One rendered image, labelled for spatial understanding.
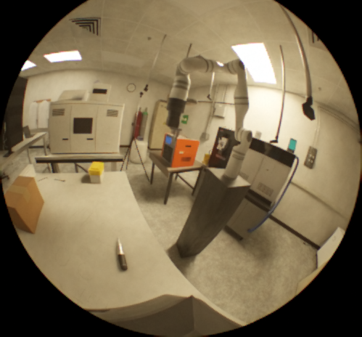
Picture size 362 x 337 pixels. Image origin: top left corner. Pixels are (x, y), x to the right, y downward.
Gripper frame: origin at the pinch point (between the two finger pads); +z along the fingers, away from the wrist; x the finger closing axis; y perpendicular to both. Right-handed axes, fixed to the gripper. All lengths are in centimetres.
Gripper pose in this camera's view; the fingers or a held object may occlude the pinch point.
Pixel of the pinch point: (173, 141)
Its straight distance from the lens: 47.8
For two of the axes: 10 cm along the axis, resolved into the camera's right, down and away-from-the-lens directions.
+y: -9.3, -1.1, -3.5
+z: -2.3, 9.3, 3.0
